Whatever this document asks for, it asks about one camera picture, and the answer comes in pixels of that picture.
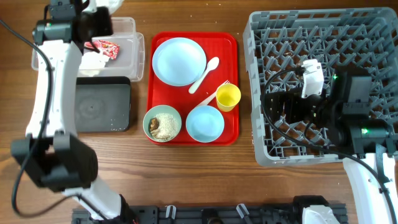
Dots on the crumpled white tissue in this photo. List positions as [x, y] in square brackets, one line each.
[92, 63]

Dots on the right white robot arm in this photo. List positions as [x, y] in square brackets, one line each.
[366, 145]

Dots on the green bowl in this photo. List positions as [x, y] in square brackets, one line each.
[156, 110]

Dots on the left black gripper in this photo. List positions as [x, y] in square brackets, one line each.
[110, 30]

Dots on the light blue plate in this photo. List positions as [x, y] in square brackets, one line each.
[179, 61]

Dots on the red serving tray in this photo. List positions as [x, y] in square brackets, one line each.
[214, 44]

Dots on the clear plastic waste bin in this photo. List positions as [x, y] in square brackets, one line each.
[130, 60]

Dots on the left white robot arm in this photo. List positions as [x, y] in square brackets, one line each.
[51, 153]

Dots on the yellow plastic cup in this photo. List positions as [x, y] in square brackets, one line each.
[227, 97]

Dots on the black mounting rail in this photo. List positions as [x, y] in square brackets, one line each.
[276, 213]

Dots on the black waste tray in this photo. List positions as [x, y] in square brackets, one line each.
[102, 104]

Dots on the red snack wrapper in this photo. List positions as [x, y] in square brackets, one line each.
[104, 47]

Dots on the light blue bowl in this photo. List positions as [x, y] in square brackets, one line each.
[205, 124]

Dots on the white plastic fork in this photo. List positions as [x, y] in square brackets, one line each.
[207, 100]

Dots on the white plastic spoon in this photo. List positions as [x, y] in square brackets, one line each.
[211, 65]

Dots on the rice and food scraps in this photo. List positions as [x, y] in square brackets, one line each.
[163, 127]

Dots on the grey dishwasher rack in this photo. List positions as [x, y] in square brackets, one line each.
[279, 40]

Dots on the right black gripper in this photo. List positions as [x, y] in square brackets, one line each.
[285, 98]

